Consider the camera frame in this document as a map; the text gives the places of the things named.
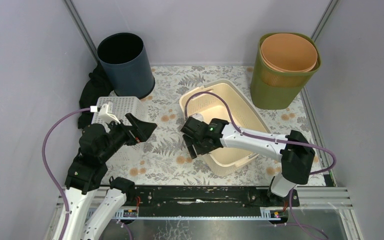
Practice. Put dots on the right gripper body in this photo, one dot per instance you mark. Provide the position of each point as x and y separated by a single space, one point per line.
200 148

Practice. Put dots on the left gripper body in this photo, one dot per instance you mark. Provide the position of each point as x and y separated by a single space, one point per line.
131 131

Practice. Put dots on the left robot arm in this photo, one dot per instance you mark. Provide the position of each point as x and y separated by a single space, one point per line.
84 176

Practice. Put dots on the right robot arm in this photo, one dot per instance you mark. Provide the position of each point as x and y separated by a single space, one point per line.
292 150

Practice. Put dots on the floral patterned mat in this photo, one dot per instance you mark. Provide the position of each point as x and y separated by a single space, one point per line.
164 159

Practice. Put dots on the black cloth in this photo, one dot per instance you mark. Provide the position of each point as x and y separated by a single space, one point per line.
98 86

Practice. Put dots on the dark blue round bin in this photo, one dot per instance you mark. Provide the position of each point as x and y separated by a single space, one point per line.
124 59

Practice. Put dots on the green mesh waste bin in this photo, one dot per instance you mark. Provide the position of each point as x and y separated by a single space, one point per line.
274 90

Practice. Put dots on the orange inner bucket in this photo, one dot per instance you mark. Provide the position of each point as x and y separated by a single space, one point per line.
289 53

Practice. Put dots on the aluminium frame rail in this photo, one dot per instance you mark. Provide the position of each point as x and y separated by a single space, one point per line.
92 211

